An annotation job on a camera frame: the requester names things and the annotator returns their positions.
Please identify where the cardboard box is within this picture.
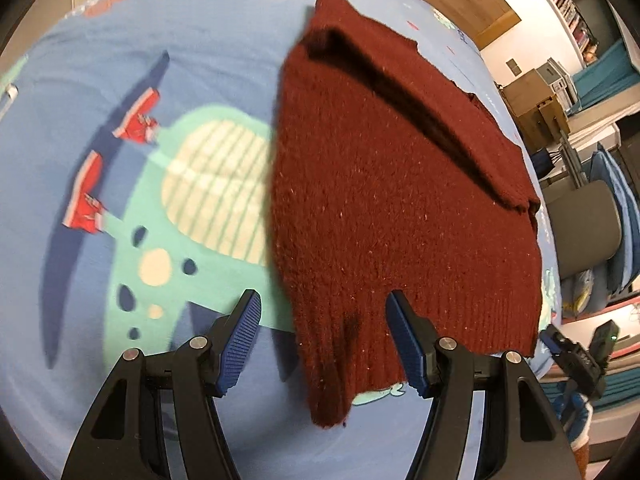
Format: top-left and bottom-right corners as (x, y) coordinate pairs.
(501, 70), (572, 152)

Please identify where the dark red knitted sweater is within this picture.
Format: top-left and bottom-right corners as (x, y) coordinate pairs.
(270, 0), (546, 430)

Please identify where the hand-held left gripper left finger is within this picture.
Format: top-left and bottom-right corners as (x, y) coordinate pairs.
(61, 289), (263, 480)

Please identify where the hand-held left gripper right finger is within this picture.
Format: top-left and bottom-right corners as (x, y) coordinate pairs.
(384, 289), (576, 480)

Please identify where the white appliance box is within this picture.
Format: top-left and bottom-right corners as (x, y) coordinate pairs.
(536, 57), (578, 107)

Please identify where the grey chair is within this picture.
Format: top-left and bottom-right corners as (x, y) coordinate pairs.
(542, 180), (625, 281)

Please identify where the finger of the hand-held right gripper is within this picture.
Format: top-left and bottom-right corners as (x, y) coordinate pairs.
(592, 321), (621, 367)
(541, 324), (581, 362)

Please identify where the blue dinosaur printed blanket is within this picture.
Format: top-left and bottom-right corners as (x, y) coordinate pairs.
(0, 0), (563, 480)

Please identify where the bookshelf with books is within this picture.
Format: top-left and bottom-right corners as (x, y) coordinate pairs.
(522, 0), (601, 63)

